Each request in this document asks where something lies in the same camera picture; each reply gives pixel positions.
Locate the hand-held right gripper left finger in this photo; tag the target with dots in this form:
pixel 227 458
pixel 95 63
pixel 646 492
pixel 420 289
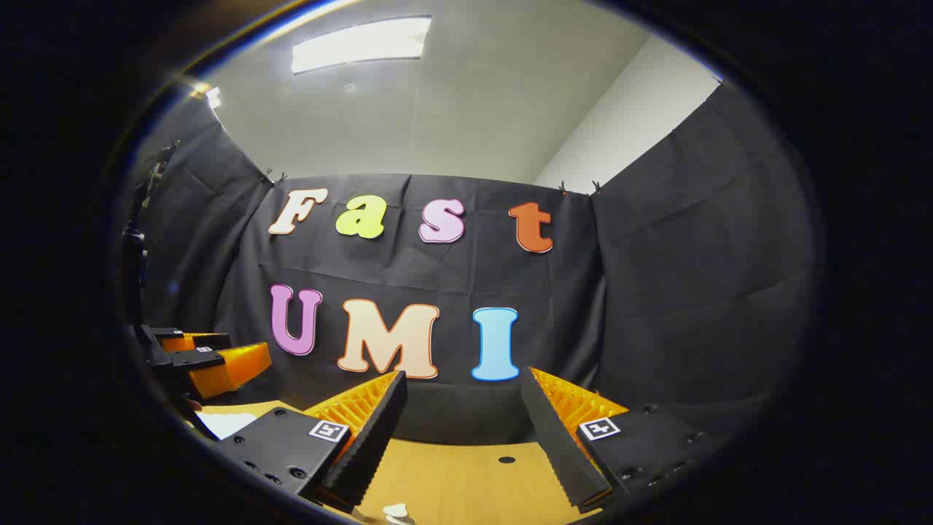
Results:
pixel 364 445

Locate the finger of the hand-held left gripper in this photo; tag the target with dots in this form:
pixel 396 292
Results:
pixel 193 340
pixel 233 364

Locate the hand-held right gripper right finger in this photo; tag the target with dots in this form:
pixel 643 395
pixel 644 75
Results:
pixel 557 445

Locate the white pump bottle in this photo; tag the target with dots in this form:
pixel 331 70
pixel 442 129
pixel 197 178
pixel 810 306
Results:
pixel 397 513

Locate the black backdrop cloth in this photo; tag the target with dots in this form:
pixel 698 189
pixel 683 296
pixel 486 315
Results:
pixel 656 292

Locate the ceiling light panel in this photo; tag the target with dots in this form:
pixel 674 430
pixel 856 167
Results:
pixel 361 44

